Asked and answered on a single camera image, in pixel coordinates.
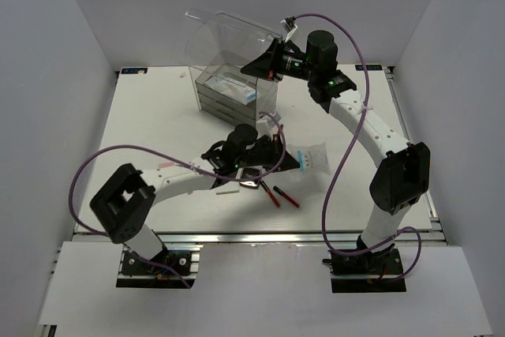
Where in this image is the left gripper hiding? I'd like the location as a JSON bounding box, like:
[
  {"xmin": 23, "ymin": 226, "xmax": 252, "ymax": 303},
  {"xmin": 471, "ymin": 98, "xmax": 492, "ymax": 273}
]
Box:
[{"xmin": 235, "ymin": 134, "xmax": 299, "ymax": 173}]

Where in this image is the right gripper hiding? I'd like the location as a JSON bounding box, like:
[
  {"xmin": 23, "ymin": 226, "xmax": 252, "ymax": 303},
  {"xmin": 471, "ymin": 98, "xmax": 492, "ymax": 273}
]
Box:
[{"xmin": 240, "ymin": 39, "xmax": 316, "ymax": 84}]

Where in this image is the white cotton pad pack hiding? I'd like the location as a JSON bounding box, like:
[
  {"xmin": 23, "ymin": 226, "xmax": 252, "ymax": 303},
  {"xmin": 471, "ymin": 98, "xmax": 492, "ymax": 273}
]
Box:
[
  {"xmin": 287, "ymin": 143, "xmax": 331, "ymax": 174},
  {"xmin": 204, "ymin": 73, "xmax": 256, "ymax": 105}
]

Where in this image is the red lip gloss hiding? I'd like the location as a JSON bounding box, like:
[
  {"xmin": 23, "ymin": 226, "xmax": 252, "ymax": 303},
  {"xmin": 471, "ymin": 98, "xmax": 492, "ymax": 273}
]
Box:
[
  {"xmin": 273, "ymin": 185, "xmax": 301, "ymax": 208},
  {"xmin": 260, "ymin": 181, "xmax": 281, "ymax": 208}
]

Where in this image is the clear acrylic drawer organizer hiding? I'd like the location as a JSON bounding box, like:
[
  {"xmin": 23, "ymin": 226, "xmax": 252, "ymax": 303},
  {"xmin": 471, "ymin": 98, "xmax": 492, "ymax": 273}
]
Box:
[{"xmin": 182, "ymin": 9, "xmax": 282, "ymax": 125}]

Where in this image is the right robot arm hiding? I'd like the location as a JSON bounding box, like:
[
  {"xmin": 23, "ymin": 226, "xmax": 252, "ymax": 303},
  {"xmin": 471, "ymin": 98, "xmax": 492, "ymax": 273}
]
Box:
[{"xmin": 241, "ymin": 30, "xmax": 430, "ymax": 273}]

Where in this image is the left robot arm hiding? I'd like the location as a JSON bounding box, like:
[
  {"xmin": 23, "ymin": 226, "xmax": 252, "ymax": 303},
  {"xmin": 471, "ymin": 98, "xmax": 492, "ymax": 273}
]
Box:
[{"xmin": 90, "ymin": 124, "xmax": 301, "ymax": 273}]

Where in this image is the pink makeup card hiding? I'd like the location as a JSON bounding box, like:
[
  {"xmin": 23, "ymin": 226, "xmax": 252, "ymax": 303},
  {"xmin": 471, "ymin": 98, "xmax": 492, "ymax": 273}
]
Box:
[{"xmin": 158, "ymin": 161, "xmax": 175, "ymax": 169}]

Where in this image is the black gold compact case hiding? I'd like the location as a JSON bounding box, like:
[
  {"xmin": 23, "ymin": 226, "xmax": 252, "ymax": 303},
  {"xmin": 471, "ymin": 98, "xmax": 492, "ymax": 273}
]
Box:
[{"xmin": 239, "ymin": 167, "xmax": 262, "ymax": 189}]

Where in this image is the white flat packet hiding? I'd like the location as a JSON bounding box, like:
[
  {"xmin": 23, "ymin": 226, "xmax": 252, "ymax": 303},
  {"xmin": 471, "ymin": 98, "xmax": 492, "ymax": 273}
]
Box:
[{"xmin": 215, "ymin": 188, "xmax": 240, "ymax": 195}]

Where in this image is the blue label right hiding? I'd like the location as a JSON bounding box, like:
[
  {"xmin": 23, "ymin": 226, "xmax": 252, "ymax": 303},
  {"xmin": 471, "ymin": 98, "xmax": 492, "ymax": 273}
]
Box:
[{"xmin": 354, "ymin": 64, "xmax": 383, "ymax": 71}]

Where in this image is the blue label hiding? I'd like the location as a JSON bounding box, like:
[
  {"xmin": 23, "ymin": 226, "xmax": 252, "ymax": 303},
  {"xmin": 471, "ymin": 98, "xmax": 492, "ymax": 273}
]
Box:
[
  {"xmin": 354, "ymin": 64, "xmax": 383, "ymax": 71},
  {"xmin": 120, "ymin": 68, "xmax": 148, "ymax": 75}
]

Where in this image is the blue label left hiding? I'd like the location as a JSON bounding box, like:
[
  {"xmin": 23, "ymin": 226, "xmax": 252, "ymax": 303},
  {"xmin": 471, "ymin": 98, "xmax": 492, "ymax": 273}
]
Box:
[{"xmin": 120, "ymin": 68, "xmax": 148, "ymax": 75}]

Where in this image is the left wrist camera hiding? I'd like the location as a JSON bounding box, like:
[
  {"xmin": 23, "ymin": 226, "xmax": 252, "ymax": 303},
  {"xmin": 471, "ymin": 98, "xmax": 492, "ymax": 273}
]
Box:
[{"xmin": 256, "ymin": 111, "xmax": 282, "ymax": 138}]

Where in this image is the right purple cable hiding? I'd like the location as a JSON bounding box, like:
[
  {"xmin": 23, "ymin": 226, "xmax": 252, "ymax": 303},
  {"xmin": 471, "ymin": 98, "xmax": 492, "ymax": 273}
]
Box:
[{"xmin": 290, "ymin": 13, "xmax": 421, "ymax": 283}]

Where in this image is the aluminium front rail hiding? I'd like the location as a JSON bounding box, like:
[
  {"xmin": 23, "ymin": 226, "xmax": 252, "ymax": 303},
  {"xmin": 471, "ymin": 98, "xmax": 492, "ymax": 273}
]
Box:
[{"xmin": 160, "ymin": 230, "xmax": 446, "ymax": 245}]

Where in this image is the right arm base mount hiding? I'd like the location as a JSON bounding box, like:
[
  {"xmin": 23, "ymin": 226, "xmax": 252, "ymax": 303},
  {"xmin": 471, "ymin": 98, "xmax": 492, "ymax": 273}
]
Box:
[{"xmin": 322, "ymin": 248, "xmax": 406, "ymax": 294}]

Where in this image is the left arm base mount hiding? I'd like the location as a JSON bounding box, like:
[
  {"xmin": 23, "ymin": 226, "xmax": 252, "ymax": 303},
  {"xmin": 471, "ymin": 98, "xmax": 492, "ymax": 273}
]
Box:
[{"xmin": 115, "ymin": 245, "xmax": 200, "ymax": 290}]

